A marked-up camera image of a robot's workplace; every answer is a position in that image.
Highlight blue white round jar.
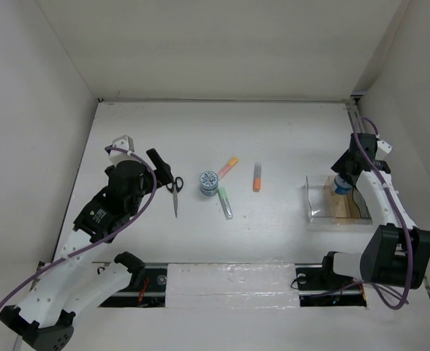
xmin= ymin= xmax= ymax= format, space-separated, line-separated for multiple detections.
xmin=200 ymin=171 xmax=219 ymax=196
xmin=333 ymin=175 xmax=352 ymax=195

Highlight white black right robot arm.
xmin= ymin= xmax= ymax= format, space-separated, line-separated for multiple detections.
xmin=319 ymin=133 xmax=430 ymax=290

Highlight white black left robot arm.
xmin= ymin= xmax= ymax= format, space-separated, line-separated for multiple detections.
xmin=0 ymin=145 xmax=173 ymax=350

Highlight smoked grey plastic tray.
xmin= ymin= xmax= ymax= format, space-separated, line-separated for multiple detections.
xmin=350 ymin=192 xmax=371 ymax=219

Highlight clear plastic tray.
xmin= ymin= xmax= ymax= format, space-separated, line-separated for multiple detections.
xmin=304 ymin=175 xmax=336 ymax=225

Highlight wooden tray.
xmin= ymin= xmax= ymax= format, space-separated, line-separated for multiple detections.
xmin=325 ymin=175 xmax=356 ymax=219

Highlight green highlighter clear cap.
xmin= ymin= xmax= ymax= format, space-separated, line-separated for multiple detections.
xmin=218 ymin=187 xmax=233 ymax=220

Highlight pink highlighter yellow cap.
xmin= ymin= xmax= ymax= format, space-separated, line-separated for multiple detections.
xmin=218 ymin=157 xmax=238 ymax=179

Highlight orange highlighter grey cap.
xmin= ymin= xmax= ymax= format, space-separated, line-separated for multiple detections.
xmin=252 ymin=162 xmax=262 ymax=192

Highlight black handled scissors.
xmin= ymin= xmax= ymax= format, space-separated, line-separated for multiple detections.
xmin=166 ymin=176 xmax=184 ymax=218

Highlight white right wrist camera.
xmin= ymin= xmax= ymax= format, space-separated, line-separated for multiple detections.
xmin=375 ymin=140 xmax=393 ymax=160

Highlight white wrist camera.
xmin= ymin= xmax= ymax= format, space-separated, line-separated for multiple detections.
xmin=105 ymin=135 xmax=135 ymax=166
xmin=375 ymin=140 xmax=393 ymax=160

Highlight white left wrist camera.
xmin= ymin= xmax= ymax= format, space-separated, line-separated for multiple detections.
xmin=105 ymin=135 xmax=135 ymax=166

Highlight aluminium side rail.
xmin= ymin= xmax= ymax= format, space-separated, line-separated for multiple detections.
xmin=353 ymin=116 xmax=430 ymax=290

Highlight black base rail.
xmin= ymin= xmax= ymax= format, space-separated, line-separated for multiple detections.
xmin=102 ymin=264 xmax=367 ymax=308

